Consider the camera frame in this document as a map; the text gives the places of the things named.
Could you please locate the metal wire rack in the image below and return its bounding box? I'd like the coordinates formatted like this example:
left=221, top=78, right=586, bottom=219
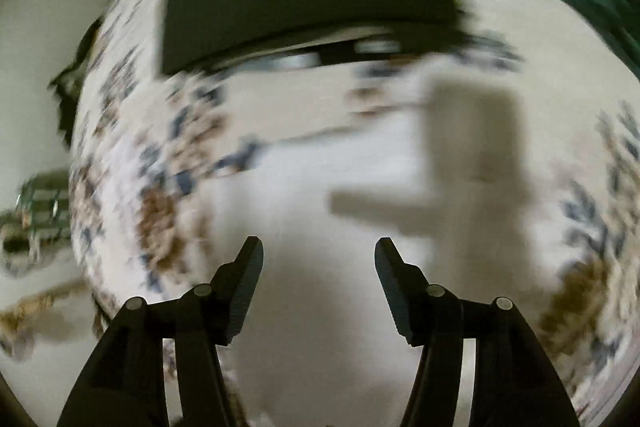
left=0, top=172, right=76, bottom=278

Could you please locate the dark object beside bed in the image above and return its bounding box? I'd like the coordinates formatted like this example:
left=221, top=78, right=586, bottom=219
left=49, top=18, right=103, bottom=152

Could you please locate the floral printed white blanket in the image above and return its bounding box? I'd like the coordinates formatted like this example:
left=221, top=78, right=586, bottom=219
left=67, top=0, right=640, bottom=427

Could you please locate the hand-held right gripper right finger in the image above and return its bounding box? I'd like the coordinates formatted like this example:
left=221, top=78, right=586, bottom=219
left=374, top=237, right=581, bottom=427

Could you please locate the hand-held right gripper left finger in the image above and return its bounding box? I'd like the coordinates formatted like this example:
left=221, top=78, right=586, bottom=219
left=56, top=235, right=265, bottom=427

